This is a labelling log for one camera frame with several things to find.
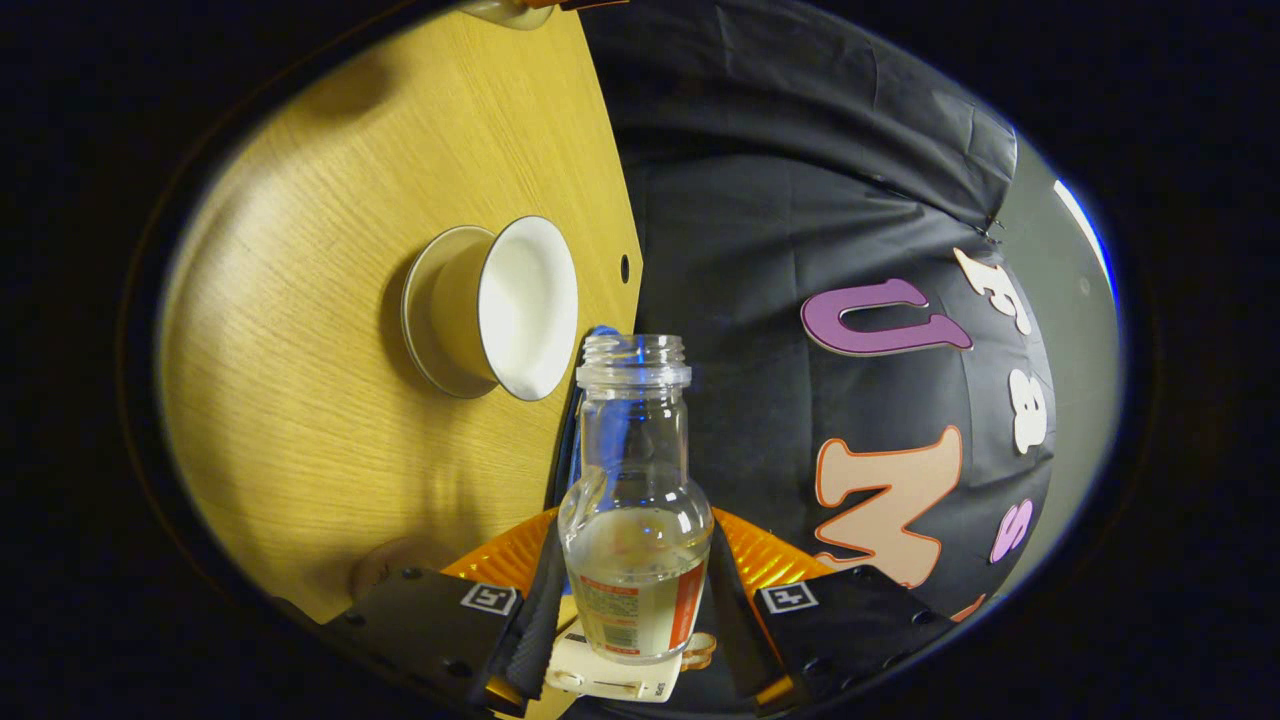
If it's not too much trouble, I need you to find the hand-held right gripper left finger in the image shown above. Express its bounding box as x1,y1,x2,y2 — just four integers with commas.
320,508,569,716

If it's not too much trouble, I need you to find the white toaster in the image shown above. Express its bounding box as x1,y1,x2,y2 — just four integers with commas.
543,618,703,704

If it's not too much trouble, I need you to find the clear water bottle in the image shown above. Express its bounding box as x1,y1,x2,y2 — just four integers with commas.
557,334,715,666

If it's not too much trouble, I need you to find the round cork coaster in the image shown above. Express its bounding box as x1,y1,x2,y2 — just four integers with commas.
348,538,426,603

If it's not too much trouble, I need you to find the cream teacup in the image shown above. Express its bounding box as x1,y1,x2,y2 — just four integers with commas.
432,215,580,403

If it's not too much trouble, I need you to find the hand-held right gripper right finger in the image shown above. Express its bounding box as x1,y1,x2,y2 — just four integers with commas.
705,508,966,716

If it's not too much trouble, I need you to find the black backdrop cloth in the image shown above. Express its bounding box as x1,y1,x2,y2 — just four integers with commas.
545,0,1059,626

